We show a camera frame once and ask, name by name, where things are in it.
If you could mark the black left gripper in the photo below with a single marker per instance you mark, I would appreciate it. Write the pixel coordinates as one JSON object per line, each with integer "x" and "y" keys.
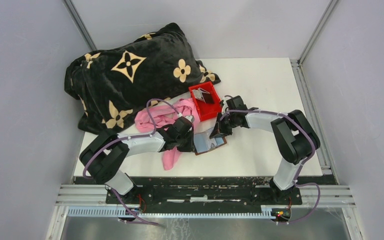
{"x": 190, "y": 148}

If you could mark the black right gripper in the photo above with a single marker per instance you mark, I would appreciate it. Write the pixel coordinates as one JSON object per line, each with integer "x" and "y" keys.
{"x": 218, "y": 129}

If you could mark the brown leather card holder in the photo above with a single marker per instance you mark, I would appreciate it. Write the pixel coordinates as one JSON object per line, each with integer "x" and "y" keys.
{"x": 204, "y": 144}

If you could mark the red plastic bin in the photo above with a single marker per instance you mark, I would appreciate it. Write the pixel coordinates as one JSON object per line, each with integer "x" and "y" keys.
{"x": 206, "y": 111}

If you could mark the white credit card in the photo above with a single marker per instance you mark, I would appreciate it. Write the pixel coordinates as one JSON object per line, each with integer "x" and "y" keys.
{"x": 213, "y": 143}

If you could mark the stack of cards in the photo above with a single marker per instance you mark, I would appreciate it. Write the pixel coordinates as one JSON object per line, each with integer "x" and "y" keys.
{"x": 202, "y": 95}

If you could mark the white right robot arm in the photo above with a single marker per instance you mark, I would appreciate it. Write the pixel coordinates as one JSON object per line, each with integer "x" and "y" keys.
{"x": 295, "y": 137}

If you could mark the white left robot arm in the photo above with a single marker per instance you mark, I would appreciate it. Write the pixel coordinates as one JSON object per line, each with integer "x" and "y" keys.
{"x": 103, "y": 157}

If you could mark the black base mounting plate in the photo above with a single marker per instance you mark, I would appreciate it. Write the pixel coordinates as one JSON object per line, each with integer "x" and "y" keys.
{"x": 207, "y": 195}

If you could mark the black floral blanket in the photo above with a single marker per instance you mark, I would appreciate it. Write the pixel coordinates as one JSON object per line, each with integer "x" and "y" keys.
{"x": 113, "y": 85}

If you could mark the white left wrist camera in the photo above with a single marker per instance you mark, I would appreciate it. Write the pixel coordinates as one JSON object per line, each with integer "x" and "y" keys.
{"x": 190, "y": 118}

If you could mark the aluminium rail frame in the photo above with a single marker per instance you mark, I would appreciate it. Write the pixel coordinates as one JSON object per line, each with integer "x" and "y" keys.
{"x": 87, "y": 200}

